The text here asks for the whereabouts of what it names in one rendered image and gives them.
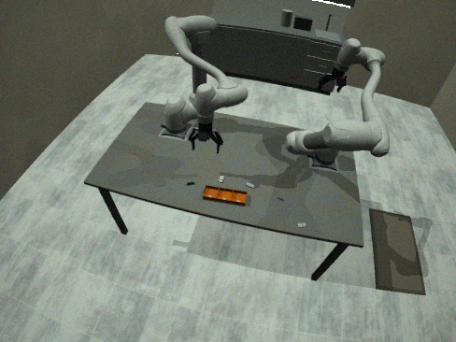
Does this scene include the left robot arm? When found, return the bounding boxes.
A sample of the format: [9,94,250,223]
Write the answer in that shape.
[285,38,390,170]

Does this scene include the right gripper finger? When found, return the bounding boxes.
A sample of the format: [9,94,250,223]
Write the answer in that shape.
[210,129,223,154]
[188,126,198,150]

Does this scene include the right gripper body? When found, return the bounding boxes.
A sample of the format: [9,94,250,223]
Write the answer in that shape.
[198,122,213,135]

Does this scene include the orange bin rack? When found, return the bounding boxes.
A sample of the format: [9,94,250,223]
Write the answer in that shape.
[203,185,247,207]

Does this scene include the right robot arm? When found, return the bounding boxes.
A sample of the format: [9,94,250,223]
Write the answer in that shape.
[161,15,248,138]

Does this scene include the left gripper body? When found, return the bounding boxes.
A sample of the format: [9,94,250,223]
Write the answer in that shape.
[331,67,345,78]

